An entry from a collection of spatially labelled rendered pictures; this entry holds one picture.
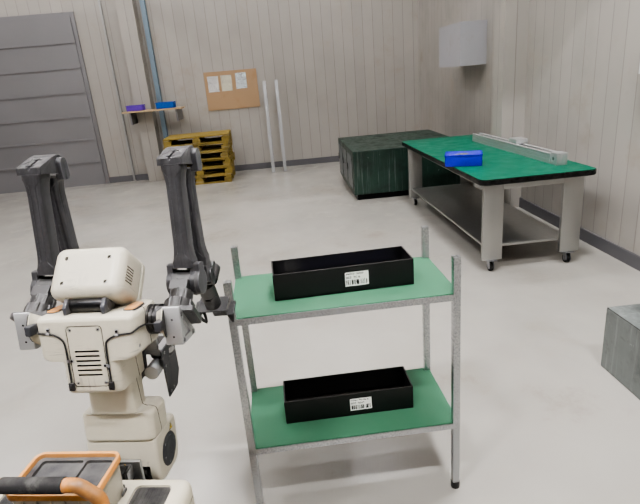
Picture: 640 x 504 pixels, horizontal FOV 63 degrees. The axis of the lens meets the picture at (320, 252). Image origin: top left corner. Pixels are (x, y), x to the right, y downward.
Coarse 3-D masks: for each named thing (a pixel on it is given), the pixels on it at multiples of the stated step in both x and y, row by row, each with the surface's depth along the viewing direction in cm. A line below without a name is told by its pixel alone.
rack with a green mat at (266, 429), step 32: (224, 288) 191; (256, 288) 222; (384, 288) 211; (416, 288) 209; (448, 288) 206; (256, 320) 196; (256, 384) 254; (416, 384) 249; (256, 416) 236; (352, 416) 230; (384, 416) 228; (416, 416) 226; (448, 416) 225; (256, 448) 215; (288, 448) 216; (256, 480) 220
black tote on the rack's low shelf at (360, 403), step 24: (288, 384) 242; (312, 384) 243; (336, 384) 244; (360, 384) 245; (384, 384) 247; (408, 384) 235; (288, 408) 226; (312, 408) 228; (336, 408) 229; (360, 408) 230; (384, 408) 231
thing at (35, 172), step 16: (32, 160) 156; (48, 160) 155; (32, 176) 152; (48, 176) 156; (32, 192) 153; (48, 192) 157; (32, 208) 154; (48, 208) 156; (32, 224) 155; (48, 224) 156; (48, 240) 156; (48, 256) 157; (32, 272) 159; (48, 272) 157
